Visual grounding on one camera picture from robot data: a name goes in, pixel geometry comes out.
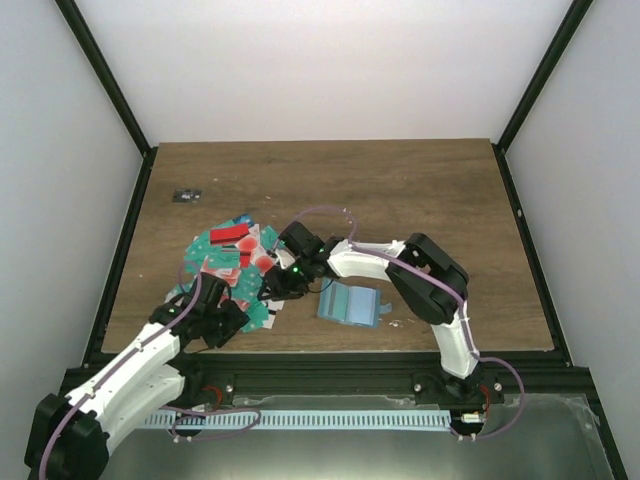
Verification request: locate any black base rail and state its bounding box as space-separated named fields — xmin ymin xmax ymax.
xmin=491 ymin=144 xmax=573 ymax=367
xmin=81 ymin=146 xmax=159 ymax=369

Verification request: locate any teal card pile bottom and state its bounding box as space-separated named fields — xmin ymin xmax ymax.
xmin=241 ymin=302 xmax=275 ymax=333

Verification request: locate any black VIP card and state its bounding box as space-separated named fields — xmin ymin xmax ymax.
xmin=172 ymin=189 xmax=202 ymax=203

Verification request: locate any black front mounting rail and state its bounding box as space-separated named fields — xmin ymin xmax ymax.
xmin=171 ymin=351 xmax=595 ymax=408

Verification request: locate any black right frame post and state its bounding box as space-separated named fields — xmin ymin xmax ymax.
xmin=493 ymin=0 xmax=593 ymax=155

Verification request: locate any red card on pile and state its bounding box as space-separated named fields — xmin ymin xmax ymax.
xmin=209 ymin=223 xmax=249 ymax=245

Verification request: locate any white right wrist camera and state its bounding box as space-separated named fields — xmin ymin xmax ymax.
xmin=269 ymin=248 xmax=296 ymax=270

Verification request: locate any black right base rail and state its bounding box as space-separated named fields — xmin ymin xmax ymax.
xmin=491 ymin=144 xmax=573 ymax=367

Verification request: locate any black left frame post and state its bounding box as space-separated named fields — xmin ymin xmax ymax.
xmin=54 ymin=0 xmax=152 ymax=157

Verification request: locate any red white circle card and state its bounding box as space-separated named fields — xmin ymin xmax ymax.
xmin=250 ymin=248 xmax=275 ymax=275

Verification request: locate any black frame post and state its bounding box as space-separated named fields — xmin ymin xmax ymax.
xmin=493 ymin=0 xmax=593 ymax=155
xmin=54 ymin=0 xmax=152 ymax=157

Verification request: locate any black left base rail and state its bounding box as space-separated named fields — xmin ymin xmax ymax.
xmin=81 ymin=146 xmax=159 ymax=369

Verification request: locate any light blue slotted strip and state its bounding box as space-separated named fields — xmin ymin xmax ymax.
xmin=142 ymin=410 xmax=451 ymax=432

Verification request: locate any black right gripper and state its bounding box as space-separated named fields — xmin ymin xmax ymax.
xmin=258 ymin=257 xmax=315 ymax=303

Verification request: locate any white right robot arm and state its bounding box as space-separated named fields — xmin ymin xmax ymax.
xmin=258 ymin=221 xmax=482 ymax=403

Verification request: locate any metal front plate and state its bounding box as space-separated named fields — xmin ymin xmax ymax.
xmin=97 ymin=394 xmax=626 ymax=479

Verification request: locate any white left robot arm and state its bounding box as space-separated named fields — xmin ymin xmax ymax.
xmin=24 ymin=273 xmax=249 ymax=479

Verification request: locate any blue card holder wallet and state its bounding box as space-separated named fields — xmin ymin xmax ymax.
xmin=316 ymin=278 xmax=392 ymax=328

